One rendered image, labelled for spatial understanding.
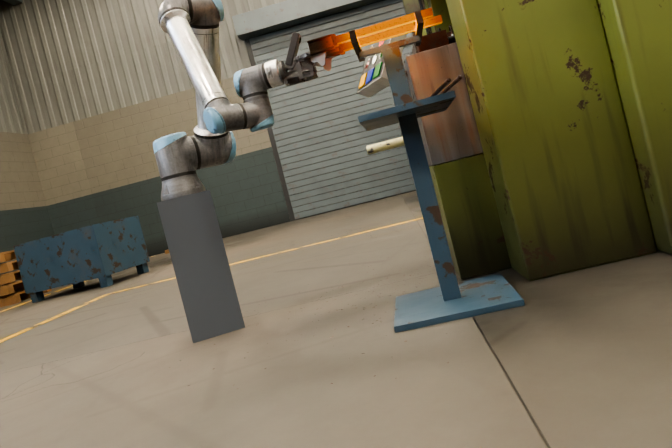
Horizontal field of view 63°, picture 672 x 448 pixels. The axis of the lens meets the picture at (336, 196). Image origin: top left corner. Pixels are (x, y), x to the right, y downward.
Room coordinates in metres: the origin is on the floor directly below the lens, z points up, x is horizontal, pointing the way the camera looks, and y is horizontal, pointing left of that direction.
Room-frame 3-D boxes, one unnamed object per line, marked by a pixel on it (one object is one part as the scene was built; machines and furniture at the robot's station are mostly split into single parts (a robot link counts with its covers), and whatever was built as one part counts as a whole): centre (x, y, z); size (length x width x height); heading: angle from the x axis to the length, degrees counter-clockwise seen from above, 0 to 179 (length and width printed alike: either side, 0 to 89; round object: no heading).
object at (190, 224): (2.36, 0.64, 0.30); 0.22 x 0.22 x 0.60; 14
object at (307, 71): (1.90, 0.02, 0.91); 0.12 x 0.08 x 0.09; 81
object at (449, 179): (2.32, -0.70, 0.23); 0.56 x 0.38 x 0.47; 84
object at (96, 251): (6.70, 3.19, 0.36); 1.21 x 0.81 x 0.72; 72
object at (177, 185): (2.36, 0.64, 0.65); 0.19 x 0.19 x 0.10
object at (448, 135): (2.32, -0.70, 0.69); 0.56 x 0.38 x 0.45; 84
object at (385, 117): (1.85, -0.30, 0.67); 0.40 x 0.30 x 0.02; 172
